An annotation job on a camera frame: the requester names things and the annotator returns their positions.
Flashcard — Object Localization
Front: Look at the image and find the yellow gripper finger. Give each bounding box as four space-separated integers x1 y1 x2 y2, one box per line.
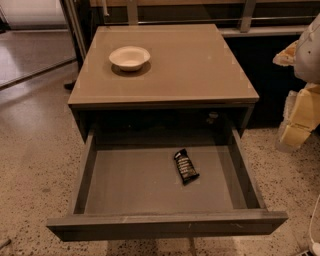
279 83 320 149
273 41 298 67

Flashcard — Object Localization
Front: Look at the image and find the black rxbar chocolate bar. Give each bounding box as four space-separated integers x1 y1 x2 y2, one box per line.
174 149 200 185

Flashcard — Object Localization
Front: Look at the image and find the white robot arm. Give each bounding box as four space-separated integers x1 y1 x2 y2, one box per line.
273 14 320 152

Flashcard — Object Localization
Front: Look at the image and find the small metal drawer stopper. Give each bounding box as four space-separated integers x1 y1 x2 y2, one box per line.
206 112 219 124

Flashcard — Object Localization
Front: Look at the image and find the grey drawer cabinet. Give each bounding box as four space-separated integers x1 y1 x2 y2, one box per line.
68 24 259 138

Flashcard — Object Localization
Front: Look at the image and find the white ceramic bowl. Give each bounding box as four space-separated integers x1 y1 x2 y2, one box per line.
109 46 151 72

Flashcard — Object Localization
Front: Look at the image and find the metal shelf frame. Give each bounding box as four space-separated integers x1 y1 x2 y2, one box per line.
59 0 320 60

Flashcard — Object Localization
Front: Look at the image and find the white cable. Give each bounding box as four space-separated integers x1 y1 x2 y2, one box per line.
308 194 320 256

